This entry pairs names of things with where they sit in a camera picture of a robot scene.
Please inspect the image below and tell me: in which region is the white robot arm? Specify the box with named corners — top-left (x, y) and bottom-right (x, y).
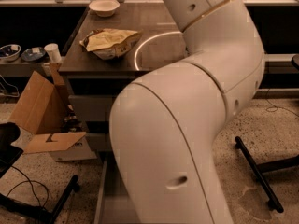
top-left (109, 0), bottom-right (264, 224)

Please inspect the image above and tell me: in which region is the top grey drawer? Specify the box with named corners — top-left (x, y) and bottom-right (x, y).
top-left (69, 95), bottom-right (113, 121)

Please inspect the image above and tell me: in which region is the middle grey drawer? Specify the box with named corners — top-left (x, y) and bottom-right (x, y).
top-left (86, 133), bottom-right (112, 152)

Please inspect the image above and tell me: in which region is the grey drawer cabinet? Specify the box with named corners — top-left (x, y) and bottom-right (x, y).
top-left (58, 2), bottom-right (188, 161)

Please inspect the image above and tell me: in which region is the yellow crumpled chip bag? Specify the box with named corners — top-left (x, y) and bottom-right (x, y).
top-left (79, 28), bottom-right (142, 60)

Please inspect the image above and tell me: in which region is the bottom open grey drawer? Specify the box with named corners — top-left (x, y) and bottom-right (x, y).
top-left (93, 152), bottom-right (140, 224)

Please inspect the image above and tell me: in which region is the white bowl on counter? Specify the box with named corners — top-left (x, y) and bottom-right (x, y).
top-left (89, 0), bottom-right (120, 18)

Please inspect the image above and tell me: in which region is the brown cardboard box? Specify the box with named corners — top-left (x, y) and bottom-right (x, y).
top-left (9, 63), bottom-right (96, 161)

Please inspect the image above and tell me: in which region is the white paper cup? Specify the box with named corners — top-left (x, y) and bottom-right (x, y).
top-left (44, 43), bottom-right (62, 63)

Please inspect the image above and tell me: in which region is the blue bowl right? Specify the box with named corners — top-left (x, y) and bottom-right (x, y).
top-left (21, 47), bottom-right (46, 63)

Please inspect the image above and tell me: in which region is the blue bowl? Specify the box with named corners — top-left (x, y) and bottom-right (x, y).
top-left (21, 47), bottom-right (46, 63)
top-left (0, 44), bottom-right (21, 62)

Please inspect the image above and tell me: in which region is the black stand leg right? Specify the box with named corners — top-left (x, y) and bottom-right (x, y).
top-left (235, 136), bottom-right (299, 213)

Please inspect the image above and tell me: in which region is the grey side shelf right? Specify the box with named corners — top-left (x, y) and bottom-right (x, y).
top-left (265, 54), bottom-right (293, 67)

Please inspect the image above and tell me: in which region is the grey side shelf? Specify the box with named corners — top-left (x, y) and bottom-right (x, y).
top-left (0, 56), bottom-right (66, 78)
top-left (265, 54), bottom-right (293, 67)

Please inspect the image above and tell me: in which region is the grey side shelf left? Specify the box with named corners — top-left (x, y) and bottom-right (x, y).
top-left (0, 56), bottom-right (66, 78)

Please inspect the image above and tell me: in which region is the black chair seat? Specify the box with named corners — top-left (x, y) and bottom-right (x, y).
top-left (0, 122), bottom-right (23, 177)

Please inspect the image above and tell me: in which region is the blue bowl left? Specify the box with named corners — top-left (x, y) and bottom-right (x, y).
top-left (0, 44), bottom-right (21, 62)

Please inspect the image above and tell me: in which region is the black stand base left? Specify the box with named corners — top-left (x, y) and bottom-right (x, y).
top-left (0, 175), bottom-right (81, 224)

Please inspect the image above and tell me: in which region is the black cable on floor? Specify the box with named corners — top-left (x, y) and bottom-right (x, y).
top-left (6, 164), bottom-right (50, 210)

